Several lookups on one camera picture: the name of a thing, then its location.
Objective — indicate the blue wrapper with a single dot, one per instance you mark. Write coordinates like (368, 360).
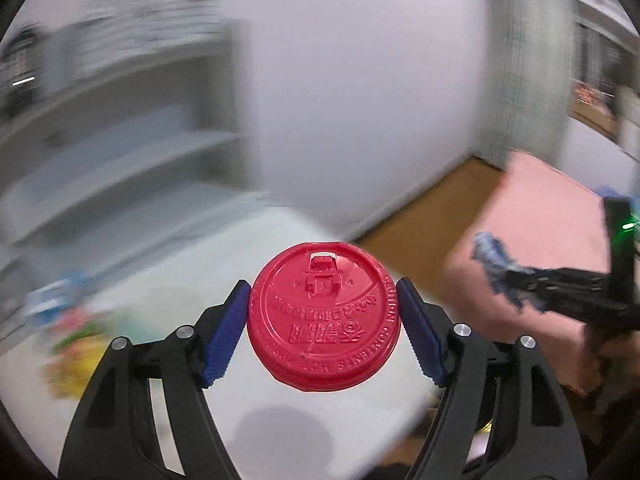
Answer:
(492, 260)

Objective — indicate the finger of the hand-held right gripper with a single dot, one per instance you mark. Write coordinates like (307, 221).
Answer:
(535, 276)
(540, 300)

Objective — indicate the blue and white packet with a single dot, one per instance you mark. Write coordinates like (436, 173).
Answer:
(55, 297)

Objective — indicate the pink blanket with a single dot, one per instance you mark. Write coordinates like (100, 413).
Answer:
(550, 210)

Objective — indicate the yellow snack packet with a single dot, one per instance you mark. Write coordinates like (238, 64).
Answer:
(85, 355)

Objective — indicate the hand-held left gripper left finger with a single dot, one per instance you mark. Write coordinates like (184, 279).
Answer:
(227, 332)

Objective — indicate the red plastic cup lid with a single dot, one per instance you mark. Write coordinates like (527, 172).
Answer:
(320, 320)

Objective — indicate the dark object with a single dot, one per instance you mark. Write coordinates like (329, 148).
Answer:
(20, 70)

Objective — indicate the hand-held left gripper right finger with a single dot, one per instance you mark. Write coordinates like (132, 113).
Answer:
(420, 330)

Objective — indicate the person's right hand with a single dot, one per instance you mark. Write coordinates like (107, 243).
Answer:
(602, 355)

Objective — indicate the pale green curtain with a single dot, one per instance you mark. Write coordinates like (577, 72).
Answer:
(532, 60)

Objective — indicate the white shelf unit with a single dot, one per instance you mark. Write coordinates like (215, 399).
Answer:
(150, 160)

